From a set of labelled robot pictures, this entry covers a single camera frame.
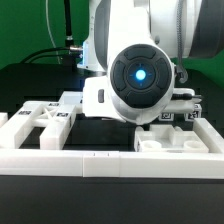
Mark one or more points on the white chair back frame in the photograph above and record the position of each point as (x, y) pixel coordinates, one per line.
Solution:
(56, 119)

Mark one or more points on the white marker sheet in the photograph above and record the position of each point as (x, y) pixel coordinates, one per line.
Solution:
(71, 97)

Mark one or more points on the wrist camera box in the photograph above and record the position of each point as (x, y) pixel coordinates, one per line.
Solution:
(96, 101)

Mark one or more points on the white part at left edge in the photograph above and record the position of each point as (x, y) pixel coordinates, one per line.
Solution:
(3, 118)

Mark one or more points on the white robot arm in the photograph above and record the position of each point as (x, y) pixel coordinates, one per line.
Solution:
(135, 51)

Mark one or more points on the white U-shaped fence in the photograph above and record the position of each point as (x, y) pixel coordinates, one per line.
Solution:
(86, 163)

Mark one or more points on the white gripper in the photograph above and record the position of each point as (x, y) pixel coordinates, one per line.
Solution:
(180, 106)

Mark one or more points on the white chair seat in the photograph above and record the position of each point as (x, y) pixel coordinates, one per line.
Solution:
(166, 138)

